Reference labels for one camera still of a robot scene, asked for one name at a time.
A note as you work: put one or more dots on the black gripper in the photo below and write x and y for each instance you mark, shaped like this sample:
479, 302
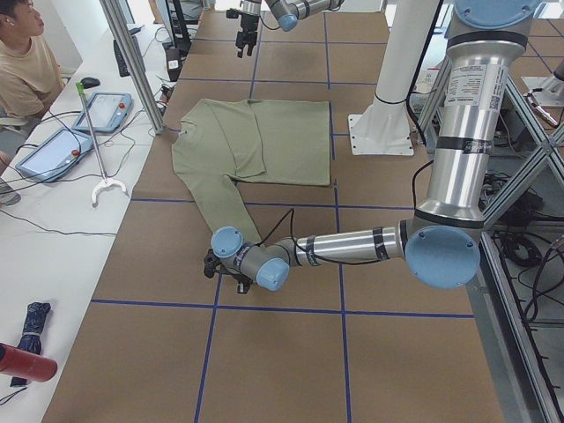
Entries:
241, 285
247, 26

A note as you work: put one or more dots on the olive green long-sleeve shirt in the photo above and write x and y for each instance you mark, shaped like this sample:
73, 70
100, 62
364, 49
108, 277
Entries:
263, 141

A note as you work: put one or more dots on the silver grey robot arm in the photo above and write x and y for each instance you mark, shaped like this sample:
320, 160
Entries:
286, 13
440, 243

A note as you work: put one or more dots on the black keyboard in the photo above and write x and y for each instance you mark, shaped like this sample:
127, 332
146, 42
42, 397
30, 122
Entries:
122, 66

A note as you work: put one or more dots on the far blue teach pendant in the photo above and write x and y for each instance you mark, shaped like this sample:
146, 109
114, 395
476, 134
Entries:
108, 111

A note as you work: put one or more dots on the blue teach pendant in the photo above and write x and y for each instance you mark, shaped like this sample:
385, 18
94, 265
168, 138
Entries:
108, 111
55, 157

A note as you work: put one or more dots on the black computer mouse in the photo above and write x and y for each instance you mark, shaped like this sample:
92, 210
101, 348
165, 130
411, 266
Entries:
89, 82

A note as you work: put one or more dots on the white reacher grabber stick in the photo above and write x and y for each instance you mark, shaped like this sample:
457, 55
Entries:
106, 181

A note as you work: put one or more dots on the person in beige shirt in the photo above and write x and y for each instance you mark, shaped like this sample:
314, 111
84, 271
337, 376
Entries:
31, 79

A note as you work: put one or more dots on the folded navy blue umbrella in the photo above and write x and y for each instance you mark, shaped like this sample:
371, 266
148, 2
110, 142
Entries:
30, 341

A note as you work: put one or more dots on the near blue teach pendant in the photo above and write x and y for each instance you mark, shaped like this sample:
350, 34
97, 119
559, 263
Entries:
55, 157

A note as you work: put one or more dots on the red cylindrical bottle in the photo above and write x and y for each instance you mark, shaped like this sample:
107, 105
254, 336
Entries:
26, 365

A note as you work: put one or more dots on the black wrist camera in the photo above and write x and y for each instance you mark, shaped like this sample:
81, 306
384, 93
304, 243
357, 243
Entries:
212, 264
232, 14

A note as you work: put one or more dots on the aluminium frame post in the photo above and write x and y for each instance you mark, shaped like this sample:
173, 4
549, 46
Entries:
134, 61

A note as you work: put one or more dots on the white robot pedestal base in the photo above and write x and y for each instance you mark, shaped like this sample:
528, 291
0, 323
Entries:
383, 128

